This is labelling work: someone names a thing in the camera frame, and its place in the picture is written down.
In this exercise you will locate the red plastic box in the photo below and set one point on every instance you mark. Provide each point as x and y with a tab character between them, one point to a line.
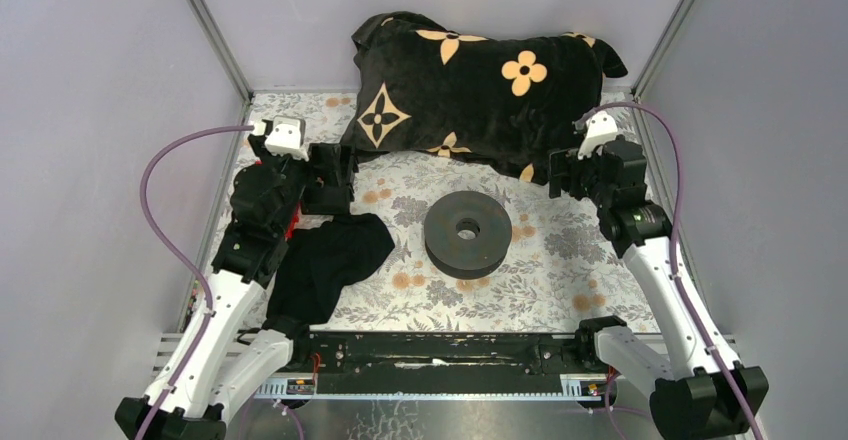
293	221

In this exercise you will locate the black plastic box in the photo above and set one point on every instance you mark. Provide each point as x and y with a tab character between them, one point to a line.
330	189

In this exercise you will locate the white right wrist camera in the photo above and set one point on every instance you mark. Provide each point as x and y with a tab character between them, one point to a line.
599	129

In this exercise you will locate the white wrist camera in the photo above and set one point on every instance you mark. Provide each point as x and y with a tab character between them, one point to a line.
599	129
279	136

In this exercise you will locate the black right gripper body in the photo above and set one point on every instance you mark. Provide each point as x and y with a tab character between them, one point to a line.
584	180

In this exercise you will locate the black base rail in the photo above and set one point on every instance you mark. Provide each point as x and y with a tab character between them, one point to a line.
440	366

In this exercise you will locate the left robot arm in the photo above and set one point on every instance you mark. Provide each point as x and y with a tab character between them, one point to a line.
195	396

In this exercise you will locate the black cloth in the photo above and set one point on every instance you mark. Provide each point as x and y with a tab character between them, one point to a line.
320	262

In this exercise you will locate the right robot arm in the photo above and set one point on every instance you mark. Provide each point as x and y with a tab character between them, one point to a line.
699	389

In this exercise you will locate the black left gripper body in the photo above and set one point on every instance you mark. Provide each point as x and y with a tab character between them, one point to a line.
289	172

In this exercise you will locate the grey perforated spool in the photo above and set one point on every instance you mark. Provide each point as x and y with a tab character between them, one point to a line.
467	235

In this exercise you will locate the black flower-pattern plush blanket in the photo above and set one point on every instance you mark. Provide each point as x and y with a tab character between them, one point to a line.
506	104

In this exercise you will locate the floral table mat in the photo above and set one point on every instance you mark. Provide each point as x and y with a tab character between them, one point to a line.
559	269

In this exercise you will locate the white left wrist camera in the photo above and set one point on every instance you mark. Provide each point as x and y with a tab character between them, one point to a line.
279	136

